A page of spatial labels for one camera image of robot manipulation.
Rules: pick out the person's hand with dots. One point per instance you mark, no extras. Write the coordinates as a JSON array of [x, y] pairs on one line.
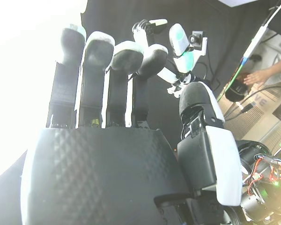
[[257, 77]]

